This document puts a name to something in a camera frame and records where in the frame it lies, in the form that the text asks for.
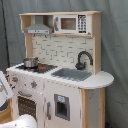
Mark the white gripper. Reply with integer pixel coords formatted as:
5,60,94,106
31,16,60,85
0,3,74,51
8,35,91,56
0,71,13,108

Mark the white oven door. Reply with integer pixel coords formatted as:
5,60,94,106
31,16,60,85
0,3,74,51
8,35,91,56
12,87,44,128

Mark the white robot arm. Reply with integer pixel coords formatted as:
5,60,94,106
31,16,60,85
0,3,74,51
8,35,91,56
0,71,38,128

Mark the wooden toy kitchen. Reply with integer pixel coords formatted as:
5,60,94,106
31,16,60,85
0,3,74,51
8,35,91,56
7,11,114,128

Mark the left red stove knob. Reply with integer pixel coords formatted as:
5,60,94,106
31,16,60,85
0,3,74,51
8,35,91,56
12,77,18,82

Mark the red stove knob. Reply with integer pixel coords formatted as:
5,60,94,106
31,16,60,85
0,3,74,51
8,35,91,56
12,77,18,82
31,81,37,88

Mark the right red stove knob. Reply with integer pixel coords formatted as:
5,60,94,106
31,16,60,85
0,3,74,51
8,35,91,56
31,81,37,88

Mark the silver toy pot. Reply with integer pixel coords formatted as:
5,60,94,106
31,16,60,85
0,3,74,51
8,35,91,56
23,57,38,68

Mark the black toy stovetop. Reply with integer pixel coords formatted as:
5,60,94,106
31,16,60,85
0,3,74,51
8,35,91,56
18,63,55,73

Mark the grey ice dispenser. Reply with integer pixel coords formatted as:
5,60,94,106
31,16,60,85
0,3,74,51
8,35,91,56
54,94,70,120

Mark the grey range hood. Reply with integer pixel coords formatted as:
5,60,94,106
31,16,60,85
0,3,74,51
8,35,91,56
23,15,54,35

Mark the grey toy sink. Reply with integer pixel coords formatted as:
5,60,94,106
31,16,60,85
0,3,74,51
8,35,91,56
52,68,92,81

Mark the black toy faucet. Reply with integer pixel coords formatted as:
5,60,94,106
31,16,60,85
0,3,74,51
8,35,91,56
75,51,93,70

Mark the white toy microwave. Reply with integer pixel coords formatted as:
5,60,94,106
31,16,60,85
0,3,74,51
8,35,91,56
54,14,91,34

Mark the grey cabinet door handle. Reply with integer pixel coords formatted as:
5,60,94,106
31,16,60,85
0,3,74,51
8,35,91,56
47,102,51,120

